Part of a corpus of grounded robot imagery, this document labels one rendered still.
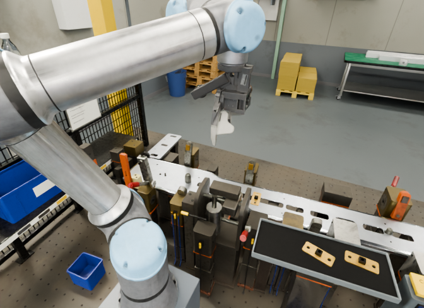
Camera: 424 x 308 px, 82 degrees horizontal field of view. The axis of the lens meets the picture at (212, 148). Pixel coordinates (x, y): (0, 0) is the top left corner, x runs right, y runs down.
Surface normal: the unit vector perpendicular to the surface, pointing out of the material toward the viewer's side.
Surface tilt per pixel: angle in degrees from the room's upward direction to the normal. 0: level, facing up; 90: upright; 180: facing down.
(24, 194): 90
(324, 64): 90
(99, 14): 90
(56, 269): 0
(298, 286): 90
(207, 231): 0
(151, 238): 8
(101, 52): 53
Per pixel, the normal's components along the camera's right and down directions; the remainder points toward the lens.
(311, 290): -0.34, 0.49
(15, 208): 0.91, 0.23
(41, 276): 0.03, -0.85
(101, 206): 0.49, 0.48
